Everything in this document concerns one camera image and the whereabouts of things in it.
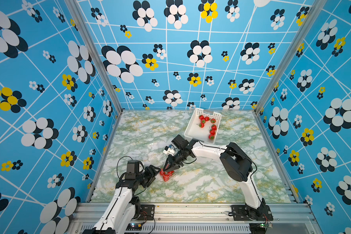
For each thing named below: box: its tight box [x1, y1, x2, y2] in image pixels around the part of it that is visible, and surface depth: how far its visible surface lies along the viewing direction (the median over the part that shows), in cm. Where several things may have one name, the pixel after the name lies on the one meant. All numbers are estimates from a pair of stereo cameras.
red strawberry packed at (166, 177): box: [162, 173, 173, 182], surface depth 84 cm
